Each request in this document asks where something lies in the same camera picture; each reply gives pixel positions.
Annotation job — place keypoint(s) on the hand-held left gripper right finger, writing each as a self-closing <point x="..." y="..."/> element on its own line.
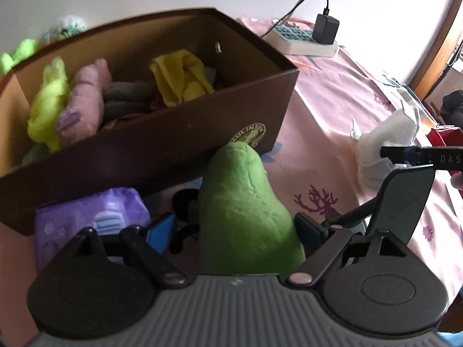
<point x="309" y="231"/>

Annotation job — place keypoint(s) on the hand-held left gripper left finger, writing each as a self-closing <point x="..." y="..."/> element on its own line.
<point x="159" y="233"/>

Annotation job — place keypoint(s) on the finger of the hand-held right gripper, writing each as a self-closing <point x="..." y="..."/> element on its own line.
<point x="401" y="153"/>

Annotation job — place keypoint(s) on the white cloth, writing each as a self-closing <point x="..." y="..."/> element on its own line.
<point x="383" y="141"/>

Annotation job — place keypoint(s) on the brown cardboard box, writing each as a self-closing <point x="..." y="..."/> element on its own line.
<point x="162" y="141"/>

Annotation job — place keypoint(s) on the dark cloth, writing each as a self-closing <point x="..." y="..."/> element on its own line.
<point x="454" y="110"/>

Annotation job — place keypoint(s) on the purple tissue packet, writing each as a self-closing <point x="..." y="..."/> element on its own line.
<point x="90" y="213"/>

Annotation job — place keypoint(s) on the grey plush toy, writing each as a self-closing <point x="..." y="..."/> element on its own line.
<point x="126" y="99"/>

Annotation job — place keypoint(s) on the black charger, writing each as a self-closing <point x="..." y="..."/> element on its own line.
<point x="325" y="29"/>

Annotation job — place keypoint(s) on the pink plush with purple stripes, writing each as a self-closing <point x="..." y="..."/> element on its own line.
<point x="85" y="104"/>

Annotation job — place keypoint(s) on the white power strip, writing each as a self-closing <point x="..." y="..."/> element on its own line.
<point x="304" y="39"/>

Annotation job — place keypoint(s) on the yellow cloth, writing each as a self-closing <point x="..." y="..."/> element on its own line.
<point x="182" y="77"/>

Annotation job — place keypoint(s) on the yellow-green plush toy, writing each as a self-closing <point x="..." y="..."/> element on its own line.
<point x="49" y="110"/>

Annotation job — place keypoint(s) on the white and green plush toy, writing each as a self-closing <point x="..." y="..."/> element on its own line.
<point x="67" y="27"/>

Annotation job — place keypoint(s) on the neon green plush toy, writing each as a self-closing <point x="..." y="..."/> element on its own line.
<point x="16" y="54"/>

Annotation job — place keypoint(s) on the wooden door frame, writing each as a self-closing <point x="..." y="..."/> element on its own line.
<point x="439" y="54"/>

